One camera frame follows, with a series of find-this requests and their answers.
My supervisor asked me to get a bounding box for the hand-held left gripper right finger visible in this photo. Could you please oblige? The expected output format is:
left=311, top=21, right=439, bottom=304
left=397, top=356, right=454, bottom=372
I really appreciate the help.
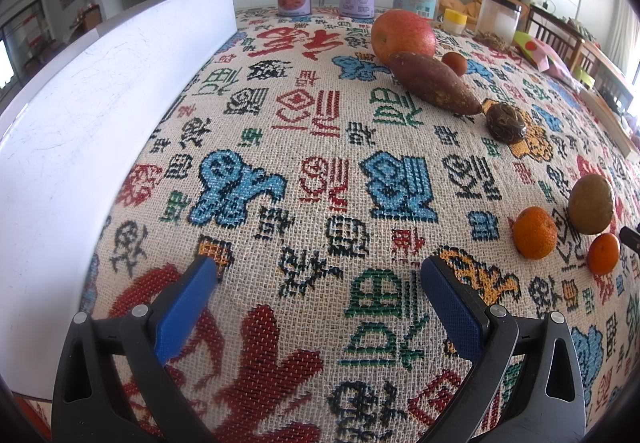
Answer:
left=420, top=254, right=587, bottom=443

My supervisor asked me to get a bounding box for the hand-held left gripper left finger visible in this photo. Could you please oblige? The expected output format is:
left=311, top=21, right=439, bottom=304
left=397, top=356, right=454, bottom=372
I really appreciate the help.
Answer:
left=51, top=255, right=221, bottom=443

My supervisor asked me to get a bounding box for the small orange tangerine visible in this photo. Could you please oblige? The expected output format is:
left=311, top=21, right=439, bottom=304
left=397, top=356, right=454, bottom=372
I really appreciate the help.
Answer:
left=587, top=232, right=621, bottom=275

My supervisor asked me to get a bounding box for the green-brown kiwi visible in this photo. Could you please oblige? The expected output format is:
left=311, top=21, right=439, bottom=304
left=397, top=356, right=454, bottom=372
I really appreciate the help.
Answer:
left=568, top=173, right=615, bottom=235

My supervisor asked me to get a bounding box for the large orange tangerine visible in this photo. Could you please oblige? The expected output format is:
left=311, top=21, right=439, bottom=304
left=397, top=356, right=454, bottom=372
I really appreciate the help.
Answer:
left=512, top=206, right=558, bottom=259

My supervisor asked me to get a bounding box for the light wooden tray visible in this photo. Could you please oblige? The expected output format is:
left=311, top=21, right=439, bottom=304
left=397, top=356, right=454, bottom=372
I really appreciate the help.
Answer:
left=577, top=88, right=638, bottom=159

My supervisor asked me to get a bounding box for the brown passion fruit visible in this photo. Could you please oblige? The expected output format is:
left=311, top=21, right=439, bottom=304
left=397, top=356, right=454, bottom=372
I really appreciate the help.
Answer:
left=486, top=102, right=528, bottom=145

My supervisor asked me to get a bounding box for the sweet potato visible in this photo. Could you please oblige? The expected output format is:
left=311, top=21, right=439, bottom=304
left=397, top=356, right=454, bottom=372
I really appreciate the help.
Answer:
left=388, top=52, right=485, bottom=116

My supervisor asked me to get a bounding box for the red apple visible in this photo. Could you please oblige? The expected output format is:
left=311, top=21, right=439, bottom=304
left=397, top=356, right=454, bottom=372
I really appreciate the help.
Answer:
left=371, top=9, right=437, bottom=65

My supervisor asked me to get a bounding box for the wooden chair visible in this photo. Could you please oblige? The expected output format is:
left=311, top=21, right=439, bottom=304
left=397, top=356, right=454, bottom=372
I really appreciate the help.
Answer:
left=580, top=40, right=636, bottom=109
left=525, top=3, right=586, bottom=69

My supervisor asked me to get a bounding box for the pink and yellow bag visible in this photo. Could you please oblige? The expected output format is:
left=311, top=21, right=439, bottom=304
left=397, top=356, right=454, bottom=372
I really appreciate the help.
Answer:
left=512, top=30, right=581, bottom=84

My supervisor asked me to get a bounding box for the white board panel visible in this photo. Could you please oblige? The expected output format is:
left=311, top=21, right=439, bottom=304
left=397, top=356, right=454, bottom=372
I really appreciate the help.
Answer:
left=0, top=0, right=238, bottom=404

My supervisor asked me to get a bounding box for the printed woven tablecloth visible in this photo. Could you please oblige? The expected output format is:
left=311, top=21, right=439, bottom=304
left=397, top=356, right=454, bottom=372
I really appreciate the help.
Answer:
left=15, top=6, right=640, bottom=443

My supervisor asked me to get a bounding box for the pile of dried herbs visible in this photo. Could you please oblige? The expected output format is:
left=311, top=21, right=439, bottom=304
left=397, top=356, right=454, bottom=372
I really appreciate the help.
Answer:
left=472, top=30, right=511, bottom=49

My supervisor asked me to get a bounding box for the small red round fruit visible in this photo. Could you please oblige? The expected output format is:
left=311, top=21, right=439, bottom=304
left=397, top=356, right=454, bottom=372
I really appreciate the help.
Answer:
left=441, top=52, right=468, bottom=76

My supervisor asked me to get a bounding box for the clear container with black lid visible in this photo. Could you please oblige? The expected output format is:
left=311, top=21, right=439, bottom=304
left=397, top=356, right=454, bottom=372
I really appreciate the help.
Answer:
left=475, top=0, right=522, bottom=46

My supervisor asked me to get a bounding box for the small jar with yellow lid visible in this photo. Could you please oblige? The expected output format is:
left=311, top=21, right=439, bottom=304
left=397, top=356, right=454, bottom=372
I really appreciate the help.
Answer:
left=443, top=8, right=469, bottom=35

